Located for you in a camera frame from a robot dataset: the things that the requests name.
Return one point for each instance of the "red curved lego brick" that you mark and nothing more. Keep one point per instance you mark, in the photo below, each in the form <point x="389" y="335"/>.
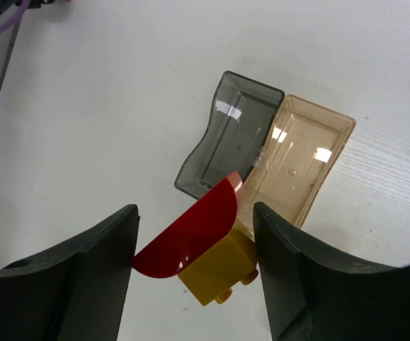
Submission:
<point x="199" y="228"/>

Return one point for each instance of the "yellow lego brick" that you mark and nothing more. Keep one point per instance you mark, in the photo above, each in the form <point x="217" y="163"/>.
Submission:
<point x="230" y="261"/>

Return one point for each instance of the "smoky grey plastic container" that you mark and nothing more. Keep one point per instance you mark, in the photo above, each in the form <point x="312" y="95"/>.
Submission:
<point x="241" y="114"/>

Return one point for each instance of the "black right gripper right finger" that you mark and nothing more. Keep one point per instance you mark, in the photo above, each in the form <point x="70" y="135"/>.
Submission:
<point x="314" y="291"/>

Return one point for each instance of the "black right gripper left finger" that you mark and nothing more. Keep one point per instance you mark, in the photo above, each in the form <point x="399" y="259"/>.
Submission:
<point x="75" y="290"/>

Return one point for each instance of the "clear tan plastic container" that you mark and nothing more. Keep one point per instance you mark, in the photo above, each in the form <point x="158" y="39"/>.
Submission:
<point x="303" y="143"/>

